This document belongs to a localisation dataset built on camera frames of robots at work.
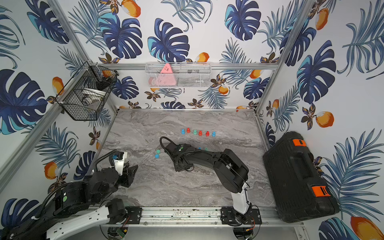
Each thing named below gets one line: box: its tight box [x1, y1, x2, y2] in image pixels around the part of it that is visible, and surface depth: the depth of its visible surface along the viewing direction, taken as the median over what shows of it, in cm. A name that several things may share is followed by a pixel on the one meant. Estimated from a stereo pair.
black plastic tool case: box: [262, 131, 340, 223], surface depth 67 cm
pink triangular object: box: [151, 63, 177, 86], surface depth 92 cm
